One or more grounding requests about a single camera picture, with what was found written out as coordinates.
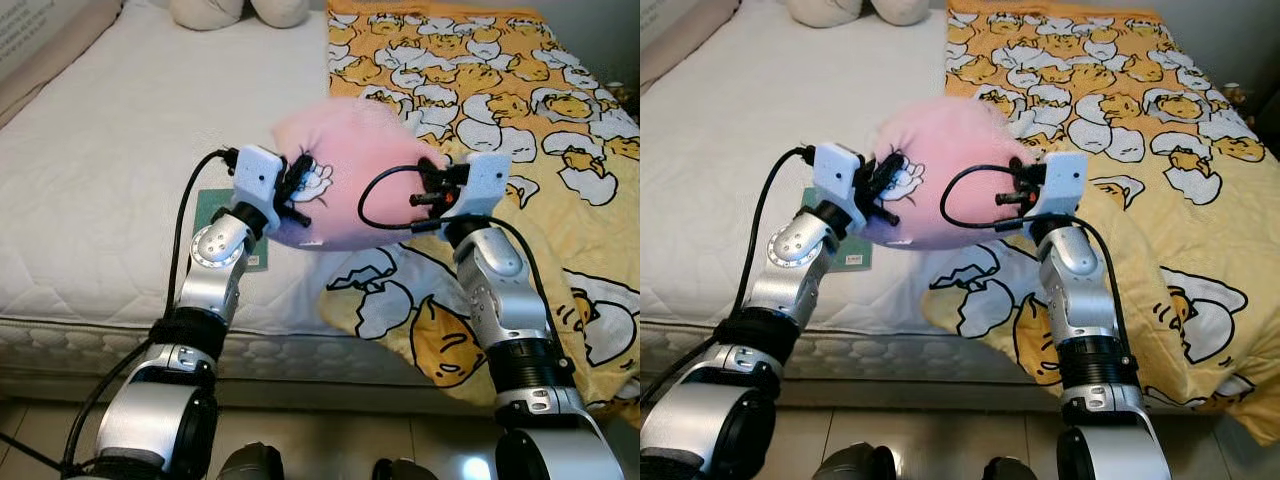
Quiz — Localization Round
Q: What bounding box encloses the pink plush pillow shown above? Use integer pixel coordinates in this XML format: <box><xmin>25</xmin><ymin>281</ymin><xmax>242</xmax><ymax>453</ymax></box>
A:
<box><xmin>865</xmin><ymin>95</ymin><xmax>1041</xmax><ymax>249</ymax></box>
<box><xmin>270</xmin><ymin>97</ymin><xmax>451</xmax><ymax>251</ymax></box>

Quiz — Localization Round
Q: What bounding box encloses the green and red book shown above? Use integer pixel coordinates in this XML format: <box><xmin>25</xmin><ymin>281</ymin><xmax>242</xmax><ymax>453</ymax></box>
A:
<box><xmin>800</xmin><ymin>185</ymin><xmax>873</xmax><ymax>271</ymax></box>
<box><xmin>195</xmin><ymin>190</ymin><xmax>271</xmax><ymax>271</ymax></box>

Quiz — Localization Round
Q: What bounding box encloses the yellow cartoon egg duvet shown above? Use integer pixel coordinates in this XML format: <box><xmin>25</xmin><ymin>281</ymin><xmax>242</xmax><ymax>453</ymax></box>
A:
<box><xmin>318</xmin><ymin>0</ymin><xmax>641</xmax><ymax>421</ymax></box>
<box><xmin>920</xmin><ymin>0</ymin><xmax>1280</xmax><ymax>446</ymax></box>

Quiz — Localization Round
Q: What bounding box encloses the white quilted mattress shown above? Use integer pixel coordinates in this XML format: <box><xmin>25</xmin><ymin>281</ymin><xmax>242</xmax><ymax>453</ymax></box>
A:
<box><xmin>640</xmin><ymin>0</ymin><xmax>1280</xmax><ymax>386</ymax></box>
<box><xmin>0</xmin><ymin>0</ymin><xmax>641</xmax><ymax>386</ymax></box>

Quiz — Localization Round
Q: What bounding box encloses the beige plush toy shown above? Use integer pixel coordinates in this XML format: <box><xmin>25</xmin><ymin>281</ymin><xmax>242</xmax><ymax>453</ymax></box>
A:
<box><xmin>168</xmin><ymin>0</ymin><xmax>311</xmax><ymax>31</ymax></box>
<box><xmin>785</xmin><ymin>0</ymin><xmax>931</xmax><ymax>29</ymax></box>

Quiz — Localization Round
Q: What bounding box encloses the dark robot left leg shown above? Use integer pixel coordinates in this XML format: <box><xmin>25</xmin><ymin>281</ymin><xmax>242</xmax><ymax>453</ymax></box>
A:
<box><xmin>215</xmin><ymin>442</ymin><xmax>286</xmax><ymax>480</ymax></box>
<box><xmin>812</xmin><ymin>442</ymin><xmax>896</xmax><ymax>480</ymax></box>

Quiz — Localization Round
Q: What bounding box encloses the dark robot leg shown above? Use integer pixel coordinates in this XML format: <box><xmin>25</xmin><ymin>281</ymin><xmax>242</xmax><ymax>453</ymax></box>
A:
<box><xmin>215</xmin><ymin>442</ymin><xmax>286</xmax><ymax>480</ymax></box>
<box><xmin>812</xmin><ymin>442</ymin><xmax>896</xmax><ymax>480</ymax></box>
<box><xmin>980</xmin><ymin>456</ymin><xmax>1051</xmax><ymax>480</ymax></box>
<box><xmin>372</xmin><ymin>458</ymin><xmax>441</xmax><ymax>480</ymax></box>

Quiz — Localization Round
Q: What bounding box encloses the dark robot right leg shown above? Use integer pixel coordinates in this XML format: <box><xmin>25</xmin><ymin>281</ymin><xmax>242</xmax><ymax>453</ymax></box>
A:
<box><xmin>980</xmin><ymin>456</ymin><xmax>1051</xmax><ymax>480</ymax></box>
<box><xmin>372</xmin><ymin>458</ymin><xmax>441</xmax><ymax>480</ymax></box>

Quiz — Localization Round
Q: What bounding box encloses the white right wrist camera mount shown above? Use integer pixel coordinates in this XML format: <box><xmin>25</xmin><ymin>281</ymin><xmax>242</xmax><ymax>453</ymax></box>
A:
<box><xmin>1040</xmin><ymin>152</ymin><xmax>1089</xmax><ymax>219</ymax></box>
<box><xmin>465</xmin><ymin>152</ymin><xmax>513</xmax><ymax>219</ymax></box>

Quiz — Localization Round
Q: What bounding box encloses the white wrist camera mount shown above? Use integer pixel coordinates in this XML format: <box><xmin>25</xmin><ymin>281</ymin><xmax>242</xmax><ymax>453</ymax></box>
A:
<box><xmin>232</xmin><ymin>145</ymin><xmax>284</xmax><ymax>226</ymax></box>
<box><xmin>465</xmin><ymin>152</ymin><xmax>513</xmax><ymax>219</ymax></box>
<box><xmin>812</xmin><ymin>142</ymin><xmax>863</xmax><ymax>223</ymax></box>
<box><xmin>1040</xmin><ymin>152</ymin><xmax>1089</xmax><ymax>219</ymax></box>

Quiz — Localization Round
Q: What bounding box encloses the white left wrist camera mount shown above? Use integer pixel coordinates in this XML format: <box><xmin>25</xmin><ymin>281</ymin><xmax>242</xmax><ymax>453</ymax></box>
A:
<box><xmin>232</xmin><ymin>145</ymin><xmax>284</xmax><ymax>226</ymax></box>
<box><xmin>812</xmin><ymin>142</ymin><xmax>863</xmax><ymax>223</ymax></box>

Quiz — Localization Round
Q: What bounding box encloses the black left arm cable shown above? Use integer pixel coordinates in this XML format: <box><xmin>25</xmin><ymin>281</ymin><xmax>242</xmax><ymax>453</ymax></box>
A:
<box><xmin>0</xmin><ymin>148</ymin><xmax>241</xmax><ymax>476</ymax></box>
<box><xmin>640</xmin><ymin>145</ymin><xmax>816</xmax><ymax>401</ymax></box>

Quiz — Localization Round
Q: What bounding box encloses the beige bed frame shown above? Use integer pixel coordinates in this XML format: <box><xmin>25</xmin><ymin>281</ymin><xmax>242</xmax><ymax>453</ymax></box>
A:
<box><xmin>0</xmin><ymin>0</ymin><xmax>126</xmax><ymax>126</ymax></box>
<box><xmin>640</xmin><ymin>0</ymin><xmax>741</xmax><ymax>91</ymax></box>

